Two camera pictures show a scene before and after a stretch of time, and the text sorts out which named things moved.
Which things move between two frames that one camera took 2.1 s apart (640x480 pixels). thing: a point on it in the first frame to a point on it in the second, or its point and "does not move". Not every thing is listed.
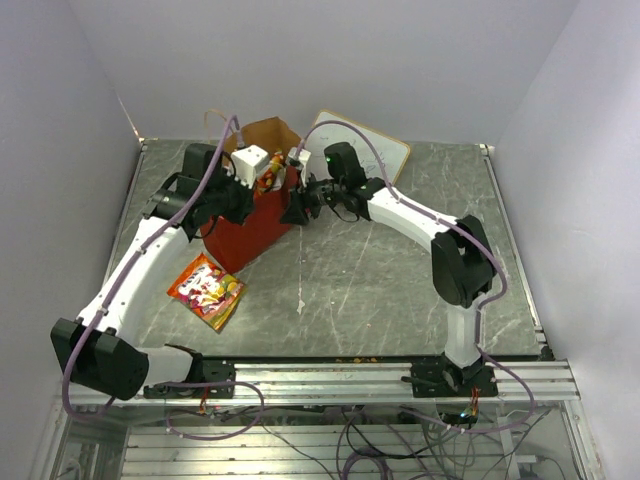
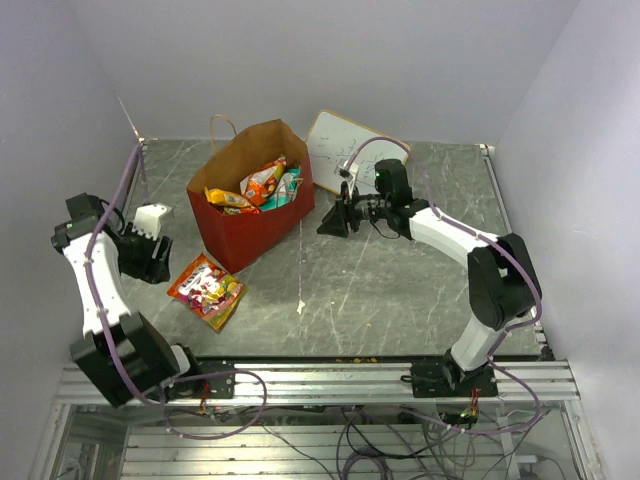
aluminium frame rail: x=366 y=382 does not move
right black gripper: x=296 y=213 to x=335 y=221
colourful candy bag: x=207 y=291 does not move
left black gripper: x=246 y=205 to x=150 y=268
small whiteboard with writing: x=393 y=153 does not move
